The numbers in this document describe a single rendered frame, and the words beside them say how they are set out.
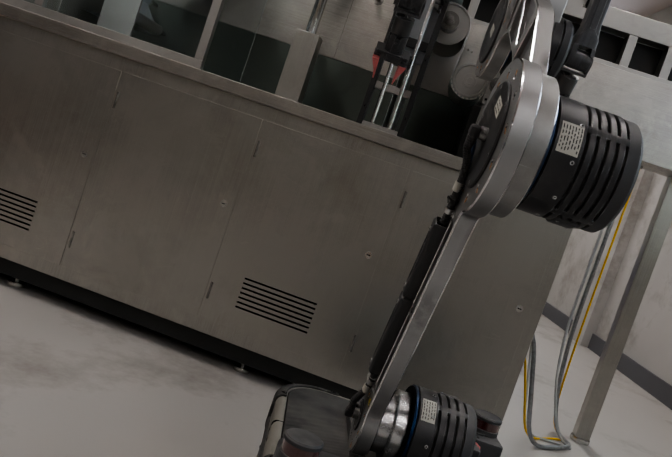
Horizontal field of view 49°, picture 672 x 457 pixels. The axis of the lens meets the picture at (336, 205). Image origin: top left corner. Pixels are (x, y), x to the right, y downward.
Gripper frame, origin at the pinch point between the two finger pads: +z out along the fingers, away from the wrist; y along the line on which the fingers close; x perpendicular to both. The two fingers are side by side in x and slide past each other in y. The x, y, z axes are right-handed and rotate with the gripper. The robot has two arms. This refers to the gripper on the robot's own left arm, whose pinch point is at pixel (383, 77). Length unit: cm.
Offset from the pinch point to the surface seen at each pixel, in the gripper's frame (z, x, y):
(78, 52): 30, -9, 96
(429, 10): -13.5, -33.6, -8.0
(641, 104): 2, -63, -98
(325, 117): 18.3, 0.9, 12.7
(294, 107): 19.1, -0.2, 22.9
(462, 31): -7.5, -43.3, -21.9
